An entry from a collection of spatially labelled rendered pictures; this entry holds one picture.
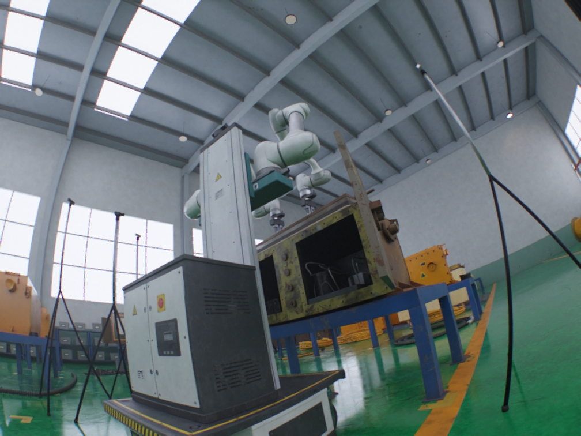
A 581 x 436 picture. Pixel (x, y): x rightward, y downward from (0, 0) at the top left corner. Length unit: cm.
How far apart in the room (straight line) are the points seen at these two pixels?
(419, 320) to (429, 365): 26
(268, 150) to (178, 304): 99
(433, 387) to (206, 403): 113
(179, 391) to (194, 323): 24
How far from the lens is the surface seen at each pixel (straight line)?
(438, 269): 420
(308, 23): 954
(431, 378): 155
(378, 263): 82
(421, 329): 150
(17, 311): 377
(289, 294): 195
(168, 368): 95
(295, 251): 192
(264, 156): 152
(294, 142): 149
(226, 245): 136
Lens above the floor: 56
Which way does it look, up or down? 24 degrees up
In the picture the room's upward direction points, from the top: 11 degrees counter-clockwise
